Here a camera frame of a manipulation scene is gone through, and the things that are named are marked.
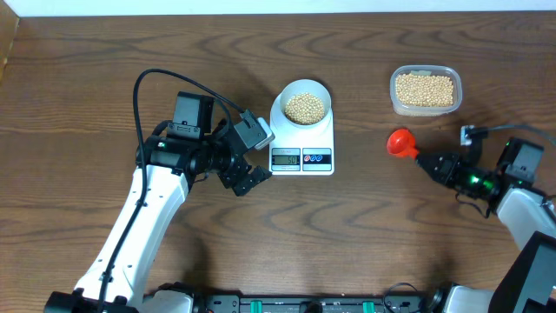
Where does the red measuring scoop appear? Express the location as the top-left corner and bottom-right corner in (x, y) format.
(387, 128), (420, 159)

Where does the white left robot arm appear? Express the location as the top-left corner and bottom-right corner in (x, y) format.
(44, 92), (274, 313)

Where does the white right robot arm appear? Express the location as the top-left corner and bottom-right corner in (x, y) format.
(415, 137), (555, 313)

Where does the white digital kitchen scale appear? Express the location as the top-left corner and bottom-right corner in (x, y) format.
(268, 100), (335, 176)

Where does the white round bowl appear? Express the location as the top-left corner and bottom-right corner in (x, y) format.
(278, 79), (332, 126)

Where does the pile of soybeans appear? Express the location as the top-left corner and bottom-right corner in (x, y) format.
(284, 74), (453, 125)

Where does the clear plastic container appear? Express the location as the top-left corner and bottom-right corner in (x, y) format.
(390, 65), (463, 117)

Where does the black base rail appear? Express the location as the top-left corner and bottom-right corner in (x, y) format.
(147, 282), (435, 313)

